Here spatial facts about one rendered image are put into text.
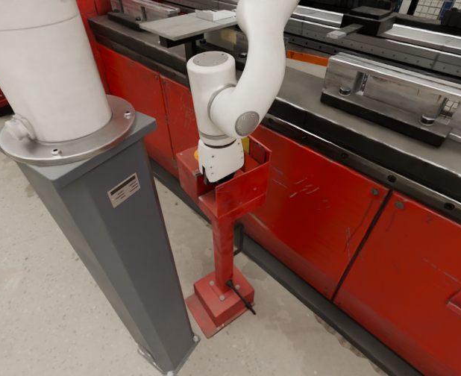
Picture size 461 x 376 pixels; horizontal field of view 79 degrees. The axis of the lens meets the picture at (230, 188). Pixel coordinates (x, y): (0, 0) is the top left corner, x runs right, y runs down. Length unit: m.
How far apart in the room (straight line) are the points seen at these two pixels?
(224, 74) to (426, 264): 0.66
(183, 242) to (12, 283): 0.81
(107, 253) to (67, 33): 0.35
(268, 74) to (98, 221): 0.35
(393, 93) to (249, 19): 0.43
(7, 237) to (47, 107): 1.55
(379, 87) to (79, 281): 1.42
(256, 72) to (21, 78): 0.30
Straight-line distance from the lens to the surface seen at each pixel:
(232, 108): 0.46
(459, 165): 0.73
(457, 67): 1.04
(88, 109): 0.44
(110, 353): 1.37
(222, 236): 0.90
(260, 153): 0.70
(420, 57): 1.05
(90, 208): 0.48
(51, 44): 0.41
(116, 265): 0.60
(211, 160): 0.60
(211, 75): 0.50
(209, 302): 1.23
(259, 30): 0.49
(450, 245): 0.81
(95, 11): 1.81
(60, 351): 1.45
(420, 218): 0.78
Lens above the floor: 1.23
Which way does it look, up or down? 44 degrees down
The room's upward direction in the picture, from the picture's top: straight up
